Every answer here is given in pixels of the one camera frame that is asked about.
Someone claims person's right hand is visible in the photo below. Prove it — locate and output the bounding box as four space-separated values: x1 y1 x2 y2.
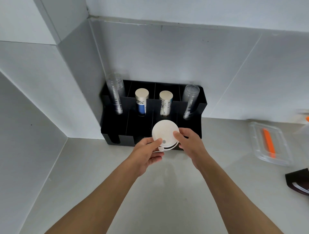
173 128 206 170

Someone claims person's left hand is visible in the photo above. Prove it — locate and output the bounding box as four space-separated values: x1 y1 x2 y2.
126 138 165 178

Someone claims white round cup lid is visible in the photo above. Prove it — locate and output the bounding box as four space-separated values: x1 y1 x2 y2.
158 141 181 153
152 120 180 152

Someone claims person's left forearm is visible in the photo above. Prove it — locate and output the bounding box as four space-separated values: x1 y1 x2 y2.
45 166 145 234

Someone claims person's right forearm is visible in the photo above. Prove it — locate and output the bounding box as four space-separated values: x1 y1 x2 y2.
193 158 284 234

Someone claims black cup organizer rack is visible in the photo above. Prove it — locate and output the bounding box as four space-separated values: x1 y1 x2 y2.
100 80 208 151

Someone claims stack of clear plastic cups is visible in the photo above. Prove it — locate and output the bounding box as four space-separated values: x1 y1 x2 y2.
182 84 200 120
105 73 126 115

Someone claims grey print paper cup stack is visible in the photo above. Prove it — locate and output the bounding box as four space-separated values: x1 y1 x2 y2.
159 90 173 118

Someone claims blue print paper cup stack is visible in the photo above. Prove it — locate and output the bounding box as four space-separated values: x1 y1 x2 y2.
135 88 148 116

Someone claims orange tool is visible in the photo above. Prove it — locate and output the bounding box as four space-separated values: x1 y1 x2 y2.
262 128 276 158

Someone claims clear plastic container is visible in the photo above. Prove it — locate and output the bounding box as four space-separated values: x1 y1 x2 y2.
249 121 294 167

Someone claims dark brown box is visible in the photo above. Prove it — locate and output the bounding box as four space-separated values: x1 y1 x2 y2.
285 168 309 196

